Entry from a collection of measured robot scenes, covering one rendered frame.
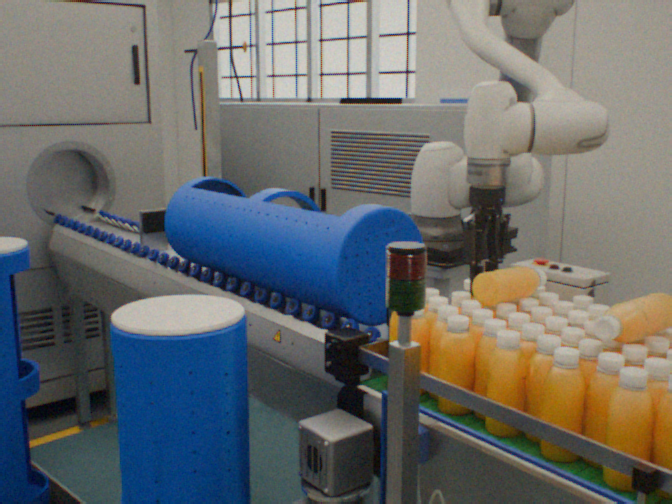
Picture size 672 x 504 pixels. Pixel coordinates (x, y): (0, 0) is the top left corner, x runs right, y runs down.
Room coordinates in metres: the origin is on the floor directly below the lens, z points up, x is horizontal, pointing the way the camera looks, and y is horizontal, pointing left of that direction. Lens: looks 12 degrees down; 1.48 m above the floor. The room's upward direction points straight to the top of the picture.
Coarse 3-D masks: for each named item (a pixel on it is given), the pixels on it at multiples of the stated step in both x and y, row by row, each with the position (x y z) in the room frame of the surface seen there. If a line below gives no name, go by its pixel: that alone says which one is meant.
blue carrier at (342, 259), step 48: (192, 192) 2.28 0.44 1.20; (240, 192) 2.43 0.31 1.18; (288, 192) 2.06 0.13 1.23; (192, 240) 2.18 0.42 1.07; (240, 240) 1.97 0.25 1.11; (288, 240) 1.80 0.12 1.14; (336, 240) 1.67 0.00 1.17; (384, 240) 1.73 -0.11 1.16; (288, 288) 1.83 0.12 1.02; (336, 288) 1.65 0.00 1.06; (384, 288) 1.73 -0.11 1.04
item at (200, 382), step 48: (144, 336) 1.42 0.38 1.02; (192, 336) 1.42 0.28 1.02; (240, 336) 1.51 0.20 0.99; (144, 384) 1.42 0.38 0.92; (192, 384) 1.42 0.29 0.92; (240, 384) 1.50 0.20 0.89; (144, 432) 1.42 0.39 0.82; (192, 432) 1.69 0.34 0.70; (240, 432) 1.50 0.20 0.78; (144, 480) 1.42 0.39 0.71; (192, 480) 1.42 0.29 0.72; (240, 480) 1.49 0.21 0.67
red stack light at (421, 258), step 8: (392, 256) 1.13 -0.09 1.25; (400, 256) 1.12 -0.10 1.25; (408, 256) 1.12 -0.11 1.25; (416, 256) 1.12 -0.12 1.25; (424, 256) 1.13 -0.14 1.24; (392, 264) 1.13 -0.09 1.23; (400, 264) 1.12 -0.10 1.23; (408, 264) 1.12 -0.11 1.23; (416, 264) 1.12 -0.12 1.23; (424, 264) 1.13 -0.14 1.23; (392, 272) 1.13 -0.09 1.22; (400, 272) 1.12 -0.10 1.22; (408, 272) 1.12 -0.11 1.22; (416, 272) 1.12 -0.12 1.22; (424, 272) 1.13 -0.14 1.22; (408, 280) 1.12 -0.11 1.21
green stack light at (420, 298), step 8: (392, 280) 1.13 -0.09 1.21; (400, 280) 1.12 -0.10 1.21; (416, 280) 1.12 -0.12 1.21; (424, 280) 1.13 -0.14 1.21; (392, 288) 1.13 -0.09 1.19; (400, 288) 1.12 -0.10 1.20; (408, 288) 1.12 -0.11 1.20; (416, 288) 1.12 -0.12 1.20; (424, 288) 1.13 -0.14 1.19; (392, 296) 1.13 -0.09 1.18; (400, 296) 1.12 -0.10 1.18; (408, 296) 1.12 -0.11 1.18; (416, 296) 1.12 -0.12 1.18; (424, 296) 1.13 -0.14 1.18; (392, 304) 1.13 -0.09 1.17; (400, 304) 1.12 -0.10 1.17; (408, 304) 1.12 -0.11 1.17; (416, 304) 1.12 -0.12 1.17; (424, 304) 1.14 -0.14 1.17
